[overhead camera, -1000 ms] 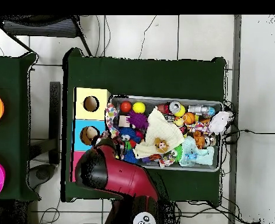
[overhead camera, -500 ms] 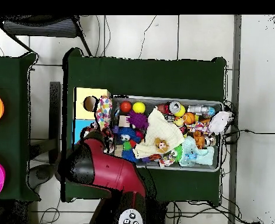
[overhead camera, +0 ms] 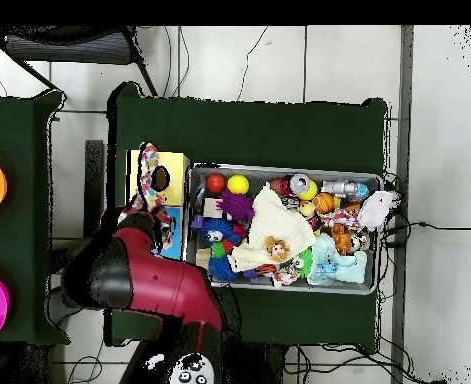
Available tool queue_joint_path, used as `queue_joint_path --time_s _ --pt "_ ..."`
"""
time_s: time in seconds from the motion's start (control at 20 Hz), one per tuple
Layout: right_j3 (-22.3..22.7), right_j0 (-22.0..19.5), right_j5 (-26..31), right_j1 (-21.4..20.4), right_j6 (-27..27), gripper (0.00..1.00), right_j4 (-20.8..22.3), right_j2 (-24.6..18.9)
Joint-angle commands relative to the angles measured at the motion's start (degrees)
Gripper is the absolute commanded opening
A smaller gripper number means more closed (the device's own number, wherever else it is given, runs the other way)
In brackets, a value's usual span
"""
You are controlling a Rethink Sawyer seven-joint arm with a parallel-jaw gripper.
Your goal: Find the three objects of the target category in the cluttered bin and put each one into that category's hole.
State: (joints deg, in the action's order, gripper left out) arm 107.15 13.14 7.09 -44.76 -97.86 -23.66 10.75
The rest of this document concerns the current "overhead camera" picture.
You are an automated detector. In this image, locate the wooden box with three holes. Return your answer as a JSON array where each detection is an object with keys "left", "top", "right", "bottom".
[{"left": 125, "top": 149, "right": 191, "bottom": 261}]

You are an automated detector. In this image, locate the black soda can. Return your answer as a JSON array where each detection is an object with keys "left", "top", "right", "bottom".
[{"left": 288, "top": 172, "right": 312, "bottom": 195}]

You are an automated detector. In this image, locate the black panel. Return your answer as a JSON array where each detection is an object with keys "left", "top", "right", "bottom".
[{"left": 83, "top": 139, "right": 105, "bottom": 281}]

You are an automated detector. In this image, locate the dark green table cloth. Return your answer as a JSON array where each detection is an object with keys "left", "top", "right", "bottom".
[
  {"left": 0, "top": 89, "right": 70, "bottom": 346},
  {"left": 106, "top": 81, "right": 388, "bottom": 353}
]

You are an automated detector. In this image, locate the red ball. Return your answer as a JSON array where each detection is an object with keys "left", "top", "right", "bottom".
[{"left": 205, "top": 172, "right": 227, "bottom": 195}]

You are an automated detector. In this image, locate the cloth with coloured dots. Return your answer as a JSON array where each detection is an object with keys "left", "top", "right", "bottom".
[{"left": 318, "top": 207, "right": 364, "bottom": 233}]

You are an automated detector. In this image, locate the black cable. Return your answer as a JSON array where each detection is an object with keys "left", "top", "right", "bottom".
[{"left": 382, "top": 220, "right": 471, "bottom": 237}]

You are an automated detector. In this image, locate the white cloth with confetti print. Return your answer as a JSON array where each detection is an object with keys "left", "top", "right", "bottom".
[{"left": 116, "top": 141, "right": 174, "bottom": 251}]

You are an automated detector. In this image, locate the silver mesh bin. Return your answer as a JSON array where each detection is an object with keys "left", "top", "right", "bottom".
[{"left": 186, "top": 162, "right": 383, "bottom": 296}]

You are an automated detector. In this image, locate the purple spiky ball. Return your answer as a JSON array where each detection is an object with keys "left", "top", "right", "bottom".
[{"left": 215, "top": 188, "right": 255, "bottom": 223}]

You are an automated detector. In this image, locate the brown monkey plush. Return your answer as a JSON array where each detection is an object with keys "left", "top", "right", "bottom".
[{"left": 263, "top": 235, "right": 291, "bottom": 264}]

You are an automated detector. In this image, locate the yellow ball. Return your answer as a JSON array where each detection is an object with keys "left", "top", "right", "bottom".
[{"left": 226, "top": 174, "right": 251, "bottom": 196}]

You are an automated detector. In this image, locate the black mesh chair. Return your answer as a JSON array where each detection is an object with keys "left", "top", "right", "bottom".
[{"left": 0, "top": 25, "right": 159, "bottom": 98}]

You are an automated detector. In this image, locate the orange toy basketball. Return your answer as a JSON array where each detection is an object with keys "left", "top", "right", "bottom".
[{"left": 311, "top": 192, "right": 336, "bottom": 215}]

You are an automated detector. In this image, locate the cream waffle cloth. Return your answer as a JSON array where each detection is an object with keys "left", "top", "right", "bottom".
[{"left": 227, "top": 183, "right": 318, "bottom": 273}]

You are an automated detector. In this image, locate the mint green cloth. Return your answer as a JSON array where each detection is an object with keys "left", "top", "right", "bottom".
[{"left": 306, "top": 232, "right": 369, "bottom": 286}]

